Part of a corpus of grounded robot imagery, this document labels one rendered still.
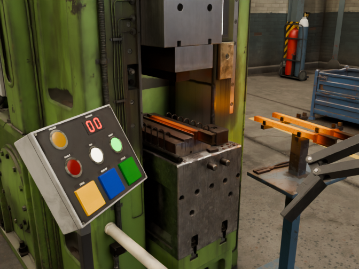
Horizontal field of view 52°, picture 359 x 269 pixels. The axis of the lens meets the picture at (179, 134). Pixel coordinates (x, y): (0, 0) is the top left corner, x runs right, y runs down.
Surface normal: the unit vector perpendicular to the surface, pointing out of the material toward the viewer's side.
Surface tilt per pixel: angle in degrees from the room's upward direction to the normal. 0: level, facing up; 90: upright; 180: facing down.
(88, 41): 90
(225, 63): 90
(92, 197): 60
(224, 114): 90
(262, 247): 0
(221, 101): 90
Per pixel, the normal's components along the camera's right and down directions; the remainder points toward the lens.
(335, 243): 0.00, -0.95
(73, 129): 0.78, -0.36
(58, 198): -0.43, 0.29
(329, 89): -0.82, 0.17
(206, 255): 0.64, 0.25
